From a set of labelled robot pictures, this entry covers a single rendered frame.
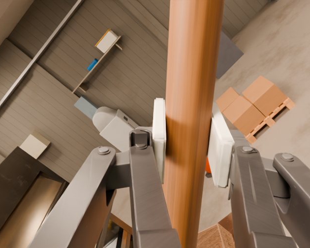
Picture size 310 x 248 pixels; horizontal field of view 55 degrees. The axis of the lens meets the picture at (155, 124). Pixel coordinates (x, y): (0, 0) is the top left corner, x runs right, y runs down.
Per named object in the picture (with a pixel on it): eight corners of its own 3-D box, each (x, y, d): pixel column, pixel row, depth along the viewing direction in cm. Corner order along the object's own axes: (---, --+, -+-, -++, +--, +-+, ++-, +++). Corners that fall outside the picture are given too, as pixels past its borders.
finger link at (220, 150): (221, 140, 16) (235, 141, 16) (205, 99, 22) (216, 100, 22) (214, 188, 17) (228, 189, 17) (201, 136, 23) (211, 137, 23)
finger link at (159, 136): (163, 186, 17) (150, 186, 17) (163, 134, 23) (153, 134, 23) (166, 139, 16) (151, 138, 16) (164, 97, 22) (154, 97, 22)
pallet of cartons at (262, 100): (230, 116, 477) (213, 101, 468) (266, 83, 457) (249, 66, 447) (249, 146, 379) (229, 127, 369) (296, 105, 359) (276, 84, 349)
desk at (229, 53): (227, 45, 760) (205, 22, 740) (245, 52, 618) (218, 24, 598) (205, 67, 780) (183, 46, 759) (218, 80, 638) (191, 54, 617)
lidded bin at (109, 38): (119, 36, 751) (110, 28, 744) (117, 38, 712) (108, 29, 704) (106, 51, 764) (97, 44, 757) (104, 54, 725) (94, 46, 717)
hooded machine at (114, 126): (145, 129, 838) (107, 97, 803) (145, 138, 782) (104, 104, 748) (128, 147, 856) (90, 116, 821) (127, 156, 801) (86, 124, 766)
